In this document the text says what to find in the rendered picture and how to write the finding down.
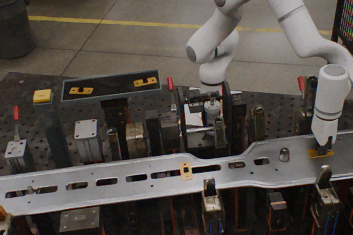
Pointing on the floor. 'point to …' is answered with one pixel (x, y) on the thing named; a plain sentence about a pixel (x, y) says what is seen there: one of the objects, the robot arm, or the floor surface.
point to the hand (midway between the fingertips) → (321, 147)
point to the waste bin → (14, 29)
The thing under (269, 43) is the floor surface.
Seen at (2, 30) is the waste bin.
